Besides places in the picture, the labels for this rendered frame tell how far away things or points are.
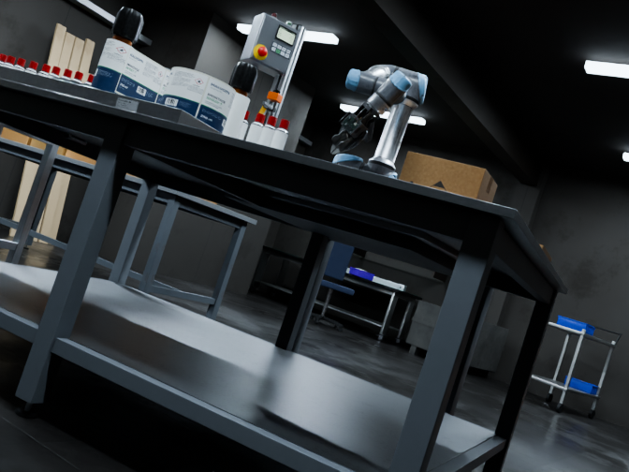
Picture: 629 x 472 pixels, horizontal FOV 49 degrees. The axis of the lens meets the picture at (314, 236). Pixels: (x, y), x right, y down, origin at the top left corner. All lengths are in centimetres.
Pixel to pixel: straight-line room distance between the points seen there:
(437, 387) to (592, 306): 753
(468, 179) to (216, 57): 554
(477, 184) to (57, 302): 144
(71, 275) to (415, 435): 97
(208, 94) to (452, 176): 96
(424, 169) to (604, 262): 652
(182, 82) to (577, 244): 743
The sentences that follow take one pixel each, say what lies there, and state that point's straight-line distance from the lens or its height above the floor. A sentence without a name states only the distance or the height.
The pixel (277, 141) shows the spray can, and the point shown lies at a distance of 258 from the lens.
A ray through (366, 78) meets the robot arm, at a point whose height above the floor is 130.
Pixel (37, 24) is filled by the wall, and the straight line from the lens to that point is 751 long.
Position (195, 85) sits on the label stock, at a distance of 205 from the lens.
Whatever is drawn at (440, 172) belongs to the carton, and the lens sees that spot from 256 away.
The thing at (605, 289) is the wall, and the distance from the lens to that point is 892.
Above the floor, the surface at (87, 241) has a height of 48.
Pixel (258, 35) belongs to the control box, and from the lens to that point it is 280.
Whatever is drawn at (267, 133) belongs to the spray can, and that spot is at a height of 102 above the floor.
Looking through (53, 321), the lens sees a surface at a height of 26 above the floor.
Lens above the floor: 60
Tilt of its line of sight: 3 degrees up
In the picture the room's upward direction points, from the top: 18 degrees clockwise
